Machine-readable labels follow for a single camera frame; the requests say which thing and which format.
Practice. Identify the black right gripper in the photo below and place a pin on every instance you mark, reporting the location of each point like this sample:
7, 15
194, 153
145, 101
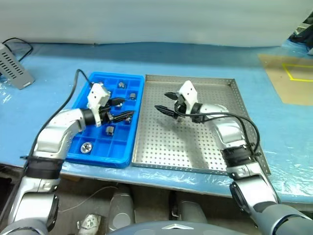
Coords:
180, 105

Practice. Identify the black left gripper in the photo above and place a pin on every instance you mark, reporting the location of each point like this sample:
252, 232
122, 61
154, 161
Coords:
105, 112

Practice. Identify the steel nut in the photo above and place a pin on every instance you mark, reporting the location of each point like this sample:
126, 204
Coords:
86, 147

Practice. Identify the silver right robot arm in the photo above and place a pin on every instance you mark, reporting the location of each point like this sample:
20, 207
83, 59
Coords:
227, 129

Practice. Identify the blue compartment tray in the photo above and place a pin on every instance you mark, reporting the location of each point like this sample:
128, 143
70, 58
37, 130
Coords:
117, 149

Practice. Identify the perforated metal tray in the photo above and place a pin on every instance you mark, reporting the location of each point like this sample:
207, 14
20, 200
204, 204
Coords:
171, 151

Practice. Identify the blue plastic table cover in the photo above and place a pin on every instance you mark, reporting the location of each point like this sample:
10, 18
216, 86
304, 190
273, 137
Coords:
49, 73

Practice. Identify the grey rounded housing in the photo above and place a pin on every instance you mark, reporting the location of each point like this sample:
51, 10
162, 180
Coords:
193, 213
121, 208

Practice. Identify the brown cardboard sheet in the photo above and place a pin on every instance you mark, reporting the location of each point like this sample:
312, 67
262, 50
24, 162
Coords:
276, 80

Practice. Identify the grey vented metal device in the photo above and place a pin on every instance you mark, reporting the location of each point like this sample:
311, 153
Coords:
14, 71

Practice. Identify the white crumpled wrapper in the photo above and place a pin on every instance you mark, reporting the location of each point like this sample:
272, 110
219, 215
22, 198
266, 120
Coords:
90, 222

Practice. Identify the grey robot torso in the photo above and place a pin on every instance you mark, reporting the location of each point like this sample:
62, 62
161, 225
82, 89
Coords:
176, 230

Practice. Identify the black and white equipment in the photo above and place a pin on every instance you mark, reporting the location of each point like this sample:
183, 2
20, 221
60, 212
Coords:
302, 36

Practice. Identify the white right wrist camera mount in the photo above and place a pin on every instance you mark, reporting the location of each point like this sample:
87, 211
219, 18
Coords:
188, 94

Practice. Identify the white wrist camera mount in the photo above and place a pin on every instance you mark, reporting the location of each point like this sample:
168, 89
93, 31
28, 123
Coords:
188, 94
95, 98

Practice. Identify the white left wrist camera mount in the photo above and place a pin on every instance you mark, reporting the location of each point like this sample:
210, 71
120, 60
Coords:
95, 98

